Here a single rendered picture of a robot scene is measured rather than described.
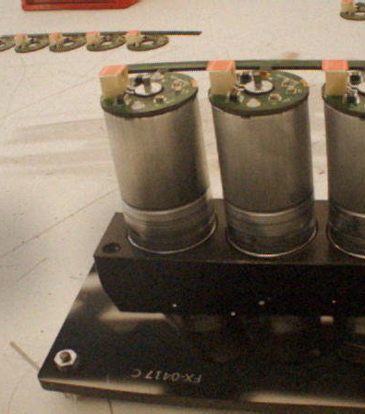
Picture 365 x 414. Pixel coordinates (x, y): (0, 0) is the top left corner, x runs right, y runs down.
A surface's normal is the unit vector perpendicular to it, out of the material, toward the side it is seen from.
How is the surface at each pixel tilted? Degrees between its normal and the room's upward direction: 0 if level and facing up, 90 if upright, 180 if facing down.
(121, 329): 0
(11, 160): 0
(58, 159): 0
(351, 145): 90
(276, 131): 90
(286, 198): 90
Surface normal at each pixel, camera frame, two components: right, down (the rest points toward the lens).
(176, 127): 0.48, 0.42
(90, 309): -0.13, -0.83
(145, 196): -0.35, 0.55
